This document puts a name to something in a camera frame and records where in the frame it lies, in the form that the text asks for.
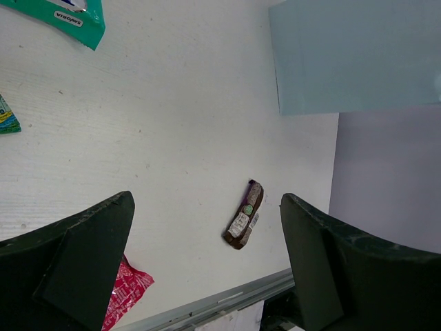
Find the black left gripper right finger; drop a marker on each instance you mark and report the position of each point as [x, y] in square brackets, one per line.
[348, 279]

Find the green Fox's candy bag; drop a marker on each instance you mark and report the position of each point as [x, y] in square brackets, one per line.
[82, 20]

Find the light blue paper bag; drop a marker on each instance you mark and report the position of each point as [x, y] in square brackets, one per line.
[349, 56]

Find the yellow green Fox's bag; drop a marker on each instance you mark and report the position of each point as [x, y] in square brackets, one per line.
[8, 122]

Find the pink candy packet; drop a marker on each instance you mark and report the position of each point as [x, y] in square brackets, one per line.
[129, 287]

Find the aluminium table edge rail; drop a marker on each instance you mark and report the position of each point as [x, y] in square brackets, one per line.
[192, 315]

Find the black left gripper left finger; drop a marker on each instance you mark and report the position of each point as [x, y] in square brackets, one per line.
[61, 276]

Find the brown chocolate bar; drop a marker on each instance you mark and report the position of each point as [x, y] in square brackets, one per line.
[239, 229]

